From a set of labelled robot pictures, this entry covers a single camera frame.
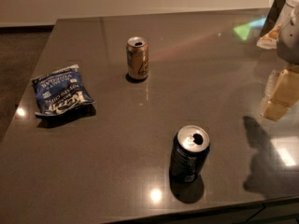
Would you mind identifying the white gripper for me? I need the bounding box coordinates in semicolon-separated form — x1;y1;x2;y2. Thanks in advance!
257;14;299;120

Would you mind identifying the dark box in corner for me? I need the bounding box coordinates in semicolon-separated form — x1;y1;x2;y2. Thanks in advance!
260;0;286;37

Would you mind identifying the orange soda can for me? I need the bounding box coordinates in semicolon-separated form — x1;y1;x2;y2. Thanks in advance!
126;36;149;80

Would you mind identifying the blue chip bag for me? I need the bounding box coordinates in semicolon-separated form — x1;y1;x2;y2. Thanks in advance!
31;64;94;118

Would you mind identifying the dark blue pepsi can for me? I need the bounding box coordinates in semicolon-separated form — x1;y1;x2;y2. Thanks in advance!
170;125;210;183

